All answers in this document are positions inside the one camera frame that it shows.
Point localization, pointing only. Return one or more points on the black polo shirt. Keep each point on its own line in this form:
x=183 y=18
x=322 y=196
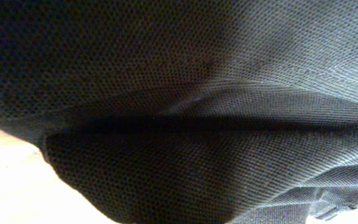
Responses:
x=189 y=111

